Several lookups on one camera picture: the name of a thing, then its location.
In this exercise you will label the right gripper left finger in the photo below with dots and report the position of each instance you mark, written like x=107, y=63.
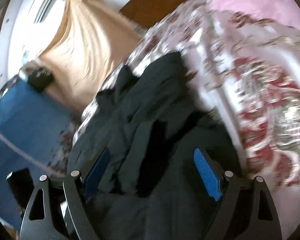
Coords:
x=43, y=217

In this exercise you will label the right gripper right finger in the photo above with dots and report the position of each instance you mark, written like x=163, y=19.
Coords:
x=245, y=208

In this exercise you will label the black padded jacket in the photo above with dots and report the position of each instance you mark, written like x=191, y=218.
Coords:
x=151, y=188

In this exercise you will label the blue fabric wardrobe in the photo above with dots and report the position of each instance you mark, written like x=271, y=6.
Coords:
x=36, y=133

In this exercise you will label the black hanging bag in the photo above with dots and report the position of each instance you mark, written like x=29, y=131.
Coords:
x=40, y=78

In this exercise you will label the floral satin bedspread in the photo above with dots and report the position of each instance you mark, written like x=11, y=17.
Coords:
x=240, y=70

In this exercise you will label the beige hanging cloth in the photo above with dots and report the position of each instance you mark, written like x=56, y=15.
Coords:
x=91, y=41

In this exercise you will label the white air conditioner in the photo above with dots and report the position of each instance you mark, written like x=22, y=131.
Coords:
x=30, y=28

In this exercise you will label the brown wooden headboard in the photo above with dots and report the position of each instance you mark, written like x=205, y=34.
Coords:
x=147, y=13

